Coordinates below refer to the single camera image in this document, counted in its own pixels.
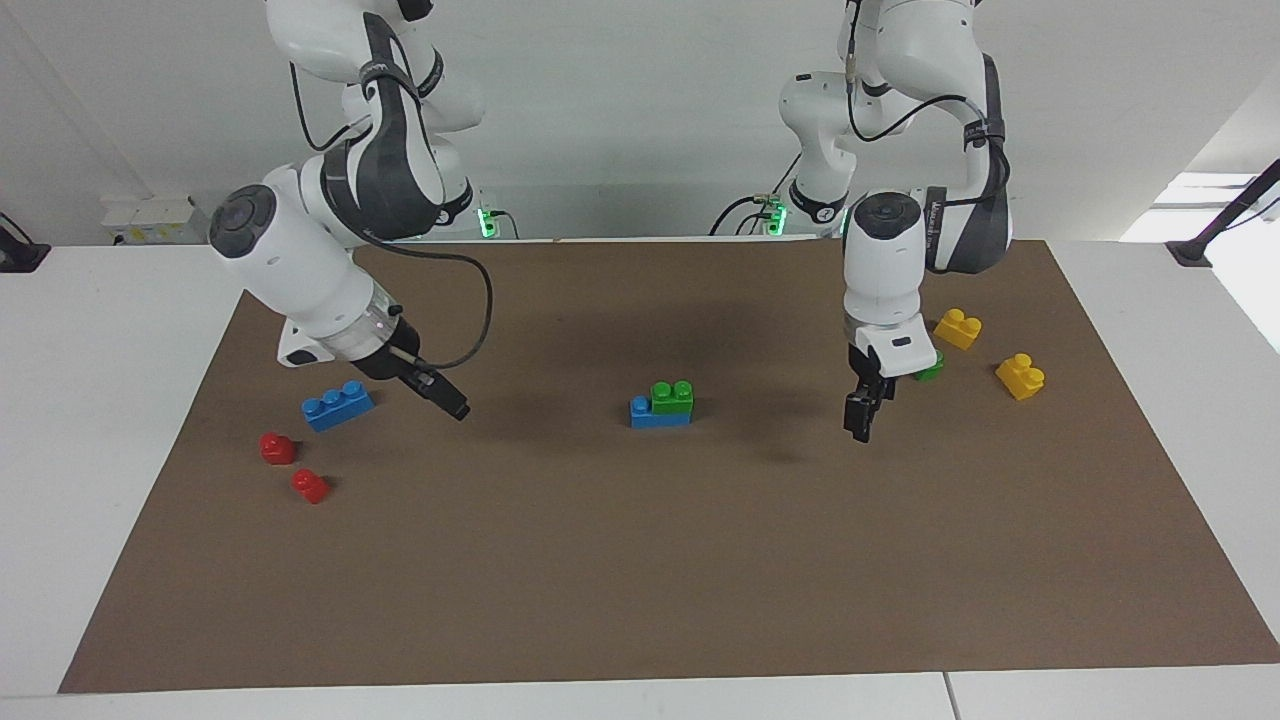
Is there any blue three-stud toy brick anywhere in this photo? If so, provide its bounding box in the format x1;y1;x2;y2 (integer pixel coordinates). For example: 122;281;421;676
629;396;694;430
301;380;377;433

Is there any brown table mat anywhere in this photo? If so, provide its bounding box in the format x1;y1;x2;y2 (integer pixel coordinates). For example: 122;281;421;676
58;238;1280;694

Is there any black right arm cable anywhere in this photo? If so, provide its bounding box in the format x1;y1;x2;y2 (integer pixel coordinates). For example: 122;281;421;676
288;60;495;373

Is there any yellow two-stud toy brick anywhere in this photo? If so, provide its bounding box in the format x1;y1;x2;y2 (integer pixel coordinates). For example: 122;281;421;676
932;308;983;352
994;353;1047;402

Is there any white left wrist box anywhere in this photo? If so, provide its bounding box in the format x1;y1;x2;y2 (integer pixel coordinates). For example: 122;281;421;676
866;318;944;382

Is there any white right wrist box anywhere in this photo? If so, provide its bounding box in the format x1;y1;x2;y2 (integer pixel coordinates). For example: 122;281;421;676
277;318;332;370

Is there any black table clamp mount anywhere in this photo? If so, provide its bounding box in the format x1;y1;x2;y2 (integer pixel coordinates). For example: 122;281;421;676
0;212;52;274

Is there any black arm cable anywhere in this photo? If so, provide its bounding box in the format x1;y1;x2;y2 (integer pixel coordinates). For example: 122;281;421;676
845;0;1011;211
288;60;495;373

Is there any black slanted camera stand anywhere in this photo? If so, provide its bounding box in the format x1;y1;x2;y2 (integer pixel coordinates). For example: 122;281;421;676
1167;157;1280;269

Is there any black base power cable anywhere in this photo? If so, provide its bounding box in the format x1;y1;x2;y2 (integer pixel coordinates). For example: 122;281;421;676
708;150;803;238

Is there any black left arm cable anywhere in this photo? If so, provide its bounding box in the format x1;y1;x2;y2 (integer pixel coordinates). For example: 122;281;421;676
845;0;1011;211

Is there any white power strip box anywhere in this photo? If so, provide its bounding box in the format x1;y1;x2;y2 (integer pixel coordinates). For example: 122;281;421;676
100;193;205;248

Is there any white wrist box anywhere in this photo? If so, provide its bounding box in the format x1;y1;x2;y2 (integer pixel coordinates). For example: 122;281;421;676
277;318;332;370
866;318;944;382

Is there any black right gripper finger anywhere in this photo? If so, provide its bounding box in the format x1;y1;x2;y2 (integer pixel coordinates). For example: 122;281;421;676
415;369;471;414
404;379;465;423

